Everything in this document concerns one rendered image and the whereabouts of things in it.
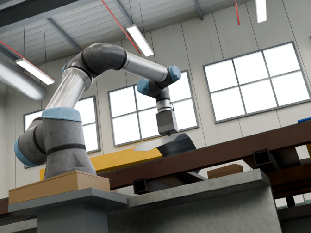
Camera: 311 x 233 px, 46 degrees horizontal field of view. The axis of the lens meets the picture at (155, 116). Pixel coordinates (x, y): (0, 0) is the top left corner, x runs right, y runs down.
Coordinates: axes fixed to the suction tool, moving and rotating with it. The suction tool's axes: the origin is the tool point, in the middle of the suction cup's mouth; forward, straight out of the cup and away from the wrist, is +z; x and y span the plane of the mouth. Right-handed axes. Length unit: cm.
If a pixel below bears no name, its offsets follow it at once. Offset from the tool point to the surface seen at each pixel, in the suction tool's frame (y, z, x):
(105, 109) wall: 416, -399, -776
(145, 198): -7, 34, 58
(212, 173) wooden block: -26, 28, 47
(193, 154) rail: -19.2, 18.9, 38.6
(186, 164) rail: -15.9, 21.6, 38.5
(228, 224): -27, 44, 43
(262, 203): -39, 40, 43
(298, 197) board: -55, -42, -809
